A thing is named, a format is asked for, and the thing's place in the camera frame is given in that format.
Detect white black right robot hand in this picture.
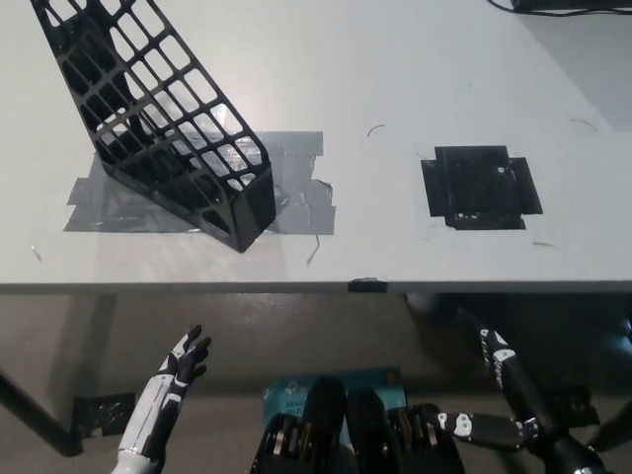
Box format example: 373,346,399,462
433,327,558,454

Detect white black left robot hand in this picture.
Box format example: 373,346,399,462
117,324,212,458

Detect black slanted desk leg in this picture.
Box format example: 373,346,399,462
0,367,84,456

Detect black teal robot torso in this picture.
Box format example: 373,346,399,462
251,367,465,474

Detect dark chair leg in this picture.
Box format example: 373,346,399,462
587,407,632,449

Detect dark blue rounded object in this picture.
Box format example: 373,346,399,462
604,315,632,361

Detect black lattice magazine holder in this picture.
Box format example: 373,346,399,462
29,0,276,255

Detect black tape square patch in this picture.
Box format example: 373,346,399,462
420,144,544,231

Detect black flat device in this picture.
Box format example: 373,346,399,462
511,0,632,15

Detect grey duct tape patch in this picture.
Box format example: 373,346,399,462
62,130,338,236

